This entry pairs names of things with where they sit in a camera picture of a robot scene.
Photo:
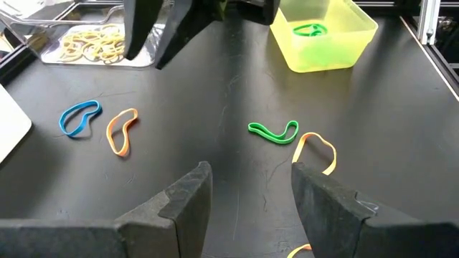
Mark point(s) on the small orange rubber band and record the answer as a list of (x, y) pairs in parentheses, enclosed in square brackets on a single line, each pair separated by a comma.
[(109, 132)]

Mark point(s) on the small blue rubber band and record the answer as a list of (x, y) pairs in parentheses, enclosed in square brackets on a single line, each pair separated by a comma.
[(82, 104)]

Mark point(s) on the green rubber band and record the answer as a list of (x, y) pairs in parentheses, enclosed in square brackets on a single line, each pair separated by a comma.
[(319, 28), (297, 31), (272, 137)]

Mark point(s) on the yellow rubber band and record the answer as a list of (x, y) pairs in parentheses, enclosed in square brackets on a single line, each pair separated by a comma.
[(71, 46), (100, 36), (107, 53)]

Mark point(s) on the yellow plastic basket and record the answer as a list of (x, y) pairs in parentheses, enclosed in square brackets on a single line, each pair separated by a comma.
[(322, 57)]

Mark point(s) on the clear plastic basket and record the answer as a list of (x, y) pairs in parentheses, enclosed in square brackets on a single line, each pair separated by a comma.
[(21, 21)]

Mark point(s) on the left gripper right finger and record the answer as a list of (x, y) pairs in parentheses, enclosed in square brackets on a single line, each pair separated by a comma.
[(376, 240)]

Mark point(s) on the white plastic basket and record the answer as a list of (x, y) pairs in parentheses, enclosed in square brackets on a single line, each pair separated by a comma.
[(10, 125)]

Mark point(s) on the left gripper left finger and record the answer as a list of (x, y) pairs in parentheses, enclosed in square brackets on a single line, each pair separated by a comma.
[(89, 240)]

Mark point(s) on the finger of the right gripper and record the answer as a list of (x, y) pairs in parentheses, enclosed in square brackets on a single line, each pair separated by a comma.
[(140, 25), (183, 28)]

